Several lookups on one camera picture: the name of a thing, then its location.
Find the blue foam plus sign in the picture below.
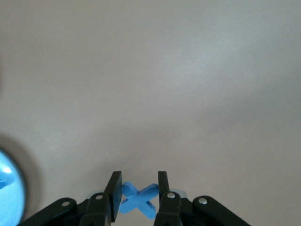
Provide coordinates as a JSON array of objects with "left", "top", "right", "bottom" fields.
[{"left": 119, "top": 181, "right": 158, "bottom": 219}]

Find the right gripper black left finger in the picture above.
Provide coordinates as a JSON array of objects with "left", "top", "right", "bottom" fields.
[{"left": 79, "top": 171, "right": 124, "bottom": 226}]

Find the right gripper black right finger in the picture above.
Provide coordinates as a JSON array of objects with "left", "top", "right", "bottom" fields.
[{"left": 154, "top": 171, "right": 189, "bottom": 226}]

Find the blue plate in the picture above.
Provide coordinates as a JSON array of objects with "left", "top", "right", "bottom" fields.
[{"left": 0, "top": 147, "right": 26, "bottom": 226}]

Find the brown table cover sheet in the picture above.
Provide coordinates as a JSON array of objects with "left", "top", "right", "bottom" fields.
[{"left": 0, "top": 0, "right": 301, "bottom": 226}]

